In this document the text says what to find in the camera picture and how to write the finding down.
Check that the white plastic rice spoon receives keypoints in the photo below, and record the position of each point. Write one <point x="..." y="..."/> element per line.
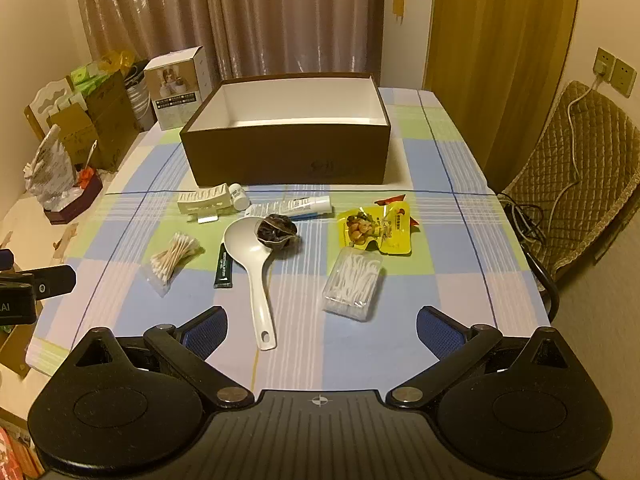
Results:
<point x="245" y="250"/>

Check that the brown cardboard box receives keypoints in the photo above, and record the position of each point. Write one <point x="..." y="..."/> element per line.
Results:
<point x="280" y="155"/>

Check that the plaid tablecloth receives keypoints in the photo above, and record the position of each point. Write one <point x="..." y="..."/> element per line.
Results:
<point x="450" y="270"/>

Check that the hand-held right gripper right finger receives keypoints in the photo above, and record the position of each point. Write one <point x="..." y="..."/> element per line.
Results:
<point x="440" y="332"/>

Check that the white plastic slotted holder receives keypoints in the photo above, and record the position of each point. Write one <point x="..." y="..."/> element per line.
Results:
<point x="205" y="201"/>

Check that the green tissue packs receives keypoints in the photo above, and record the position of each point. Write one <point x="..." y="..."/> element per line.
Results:
<point x="90" y="75"/>

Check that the white carved wooden panel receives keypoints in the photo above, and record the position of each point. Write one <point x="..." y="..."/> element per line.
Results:
<point x="47" y="102"/>

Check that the wall socket with plug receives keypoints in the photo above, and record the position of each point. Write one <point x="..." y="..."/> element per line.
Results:
<point x="604" y="62"/>

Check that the quilted tan chair cover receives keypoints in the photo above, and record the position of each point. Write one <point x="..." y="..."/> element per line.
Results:
<point x="595" y="160"/>

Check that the small dark green tube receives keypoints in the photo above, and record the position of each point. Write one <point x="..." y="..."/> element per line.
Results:
<point x="223" y="270"/>

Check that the white product carton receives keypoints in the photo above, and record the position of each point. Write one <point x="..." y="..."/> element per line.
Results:
<point x="175" y="95"/>

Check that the yellow snack packet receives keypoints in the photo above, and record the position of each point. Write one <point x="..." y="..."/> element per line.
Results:
<point x="395" y="230"/>

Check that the white blue toothpaste tube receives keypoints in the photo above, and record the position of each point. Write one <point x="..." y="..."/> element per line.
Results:
<point x="300" y="206"/>

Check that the bag of cotton swabs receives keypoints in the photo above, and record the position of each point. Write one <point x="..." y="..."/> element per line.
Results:
<point x="172" y="260"/>

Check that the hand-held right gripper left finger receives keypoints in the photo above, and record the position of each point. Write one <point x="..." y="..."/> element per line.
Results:
<point x="207" y="331"/>

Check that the white pill bottle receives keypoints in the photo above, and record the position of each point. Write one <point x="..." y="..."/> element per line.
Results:
<point x="240" y="197"/>

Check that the brown paper bag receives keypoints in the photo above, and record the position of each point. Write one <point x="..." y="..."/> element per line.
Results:
<point x="110" y="120"/>

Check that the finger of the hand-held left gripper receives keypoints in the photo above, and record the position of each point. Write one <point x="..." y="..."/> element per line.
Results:
<point x="52" y="282"/>

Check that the dark brown candy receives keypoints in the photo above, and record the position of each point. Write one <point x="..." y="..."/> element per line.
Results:
<point x="277" y="232"/>

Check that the crumpled plastic bag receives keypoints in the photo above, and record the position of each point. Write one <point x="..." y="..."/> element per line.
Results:
<point x="52" y="170"/>

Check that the black chair frame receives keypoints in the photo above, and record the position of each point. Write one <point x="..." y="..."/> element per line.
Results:
<point x="547" y="280"/>

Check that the red snack packet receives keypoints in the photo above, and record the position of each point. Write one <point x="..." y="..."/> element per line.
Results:
<point x="392" y="200"/>

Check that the empty wall socket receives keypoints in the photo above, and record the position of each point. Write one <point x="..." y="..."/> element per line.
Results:
<point x="625" y="77"/>

